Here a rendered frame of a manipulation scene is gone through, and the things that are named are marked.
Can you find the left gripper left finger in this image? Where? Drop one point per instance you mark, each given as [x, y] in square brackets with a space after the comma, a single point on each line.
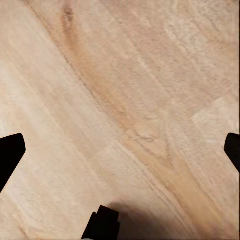
[12, 149]

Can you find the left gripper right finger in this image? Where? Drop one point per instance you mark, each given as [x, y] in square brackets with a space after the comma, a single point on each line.
[232, 149]

